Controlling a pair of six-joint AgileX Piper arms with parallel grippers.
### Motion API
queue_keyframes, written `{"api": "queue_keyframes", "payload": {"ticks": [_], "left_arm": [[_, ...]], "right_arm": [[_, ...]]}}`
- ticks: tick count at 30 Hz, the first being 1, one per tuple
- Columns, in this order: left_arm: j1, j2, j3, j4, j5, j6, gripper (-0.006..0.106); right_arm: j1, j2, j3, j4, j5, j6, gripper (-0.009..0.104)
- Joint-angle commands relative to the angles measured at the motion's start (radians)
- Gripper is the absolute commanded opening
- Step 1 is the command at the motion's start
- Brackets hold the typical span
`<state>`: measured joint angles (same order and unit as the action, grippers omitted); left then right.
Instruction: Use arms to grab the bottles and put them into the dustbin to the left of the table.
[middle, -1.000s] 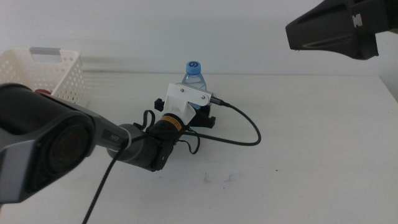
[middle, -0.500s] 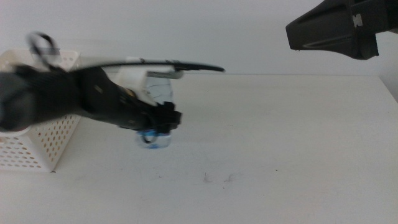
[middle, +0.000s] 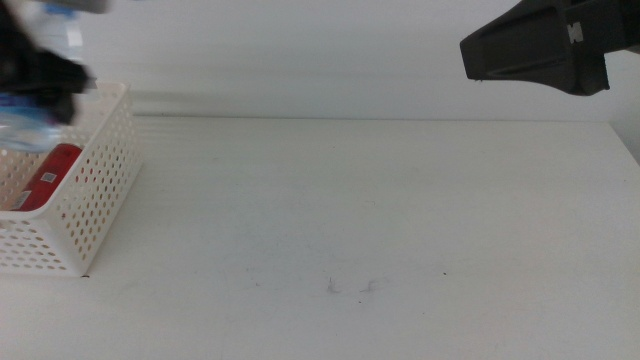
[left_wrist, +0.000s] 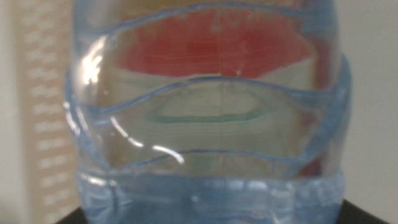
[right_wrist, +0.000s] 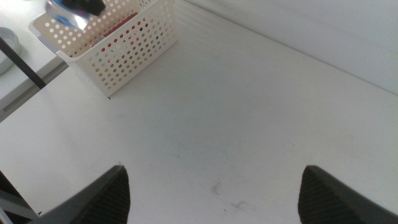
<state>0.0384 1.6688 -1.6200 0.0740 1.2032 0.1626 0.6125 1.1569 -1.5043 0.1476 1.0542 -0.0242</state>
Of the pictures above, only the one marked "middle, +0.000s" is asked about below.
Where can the clear water bottle blue cap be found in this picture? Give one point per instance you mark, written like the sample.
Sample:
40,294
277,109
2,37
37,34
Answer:
25,132

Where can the black and grey right robot arm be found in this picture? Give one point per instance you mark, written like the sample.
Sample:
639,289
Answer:
540,45

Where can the white perforated plastic basket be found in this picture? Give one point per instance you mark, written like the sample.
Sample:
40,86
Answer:
100,195

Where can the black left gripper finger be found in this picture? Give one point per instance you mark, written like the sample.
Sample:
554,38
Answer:
64,107

